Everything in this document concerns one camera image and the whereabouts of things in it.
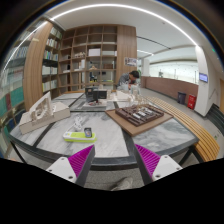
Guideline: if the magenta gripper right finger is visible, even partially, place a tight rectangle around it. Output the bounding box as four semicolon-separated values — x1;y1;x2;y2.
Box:
134;145;182;185

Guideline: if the curved wooden bench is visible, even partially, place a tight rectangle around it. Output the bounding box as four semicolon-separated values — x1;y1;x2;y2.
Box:
148;97;220;162

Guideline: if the red bin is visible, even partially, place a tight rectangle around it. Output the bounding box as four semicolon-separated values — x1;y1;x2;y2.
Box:
187;94;197;110

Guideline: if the grey shoe on floor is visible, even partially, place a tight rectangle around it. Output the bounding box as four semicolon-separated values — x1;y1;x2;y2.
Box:
112;177;133;191

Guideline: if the seated person in grey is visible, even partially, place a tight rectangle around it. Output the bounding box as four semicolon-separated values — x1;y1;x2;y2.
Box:
117;70;139;89

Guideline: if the white architectural model on board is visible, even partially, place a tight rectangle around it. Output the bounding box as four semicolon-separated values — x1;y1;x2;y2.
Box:
19;92;70;134

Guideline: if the dark grey bin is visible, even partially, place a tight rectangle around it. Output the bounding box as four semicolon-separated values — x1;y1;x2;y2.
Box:
177;92;186;105

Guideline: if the black display stand model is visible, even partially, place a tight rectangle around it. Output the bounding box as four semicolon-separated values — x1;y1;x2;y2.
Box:
84;87;107;108

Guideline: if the left side bookshelf with books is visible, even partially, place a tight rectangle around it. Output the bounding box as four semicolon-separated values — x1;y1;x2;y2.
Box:
0;29;37;131

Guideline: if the wooden bookshelf wall unit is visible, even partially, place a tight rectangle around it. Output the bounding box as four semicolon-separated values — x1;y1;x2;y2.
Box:
23;22;137;108

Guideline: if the wall mounted blue screen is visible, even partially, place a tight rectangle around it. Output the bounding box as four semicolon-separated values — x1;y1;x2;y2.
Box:
199;73;208;83

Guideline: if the small white frame model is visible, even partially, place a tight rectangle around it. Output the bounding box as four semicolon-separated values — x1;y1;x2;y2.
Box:
116;84;147;105

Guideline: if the brown architectural model on board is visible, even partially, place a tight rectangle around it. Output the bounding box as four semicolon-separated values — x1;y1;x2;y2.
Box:
105;104;172;136

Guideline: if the white coiled charger cable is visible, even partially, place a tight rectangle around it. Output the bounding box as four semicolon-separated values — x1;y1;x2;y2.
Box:
72;115;84;133

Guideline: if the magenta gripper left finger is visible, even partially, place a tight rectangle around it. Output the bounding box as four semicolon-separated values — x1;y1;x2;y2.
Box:
47;145;95;187

